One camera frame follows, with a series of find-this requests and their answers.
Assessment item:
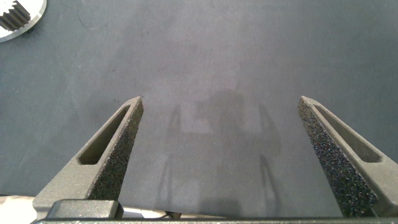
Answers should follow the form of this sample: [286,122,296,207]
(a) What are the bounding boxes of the dark mat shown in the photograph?
[0,0,398,219]

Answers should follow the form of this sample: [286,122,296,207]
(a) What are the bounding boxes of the larger steel gear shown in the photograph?
[0,0,32,32]

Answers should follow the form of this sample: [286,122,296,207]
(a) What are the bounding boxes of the round white plate with pins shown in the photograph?
[0,0,48,44]

